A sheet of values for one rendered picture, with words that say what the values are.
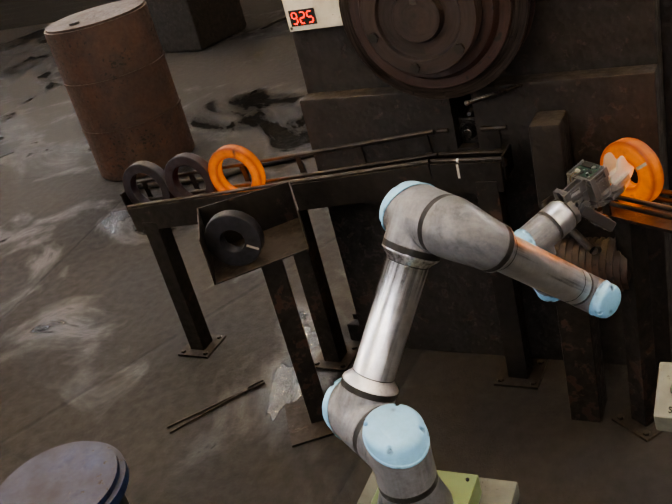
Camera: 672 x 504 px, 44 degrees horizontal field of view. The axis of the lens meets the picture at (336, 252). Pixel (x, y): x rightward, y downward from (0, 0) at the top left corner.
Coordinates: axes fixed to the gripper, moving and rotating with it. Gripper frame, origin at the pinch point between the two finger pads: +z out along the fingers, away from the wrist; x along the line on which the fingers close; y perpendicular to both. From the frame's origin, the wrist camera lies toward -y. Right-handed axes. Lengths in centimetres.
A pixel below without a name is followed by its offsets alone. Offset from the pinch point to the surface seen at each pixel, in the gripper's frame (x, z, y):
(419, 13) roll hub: 37, -12, 43
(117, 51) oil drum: 325, -27, 5
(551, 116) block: 26.0, 3.3, 5.1
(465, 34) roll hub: 29.9, -7.7, 35.1
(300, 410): 74, -84, -54
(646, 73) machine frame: 11.6, 21.5, 7.5
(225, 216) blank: 64, -71, 19
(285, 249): 61, -63, 2
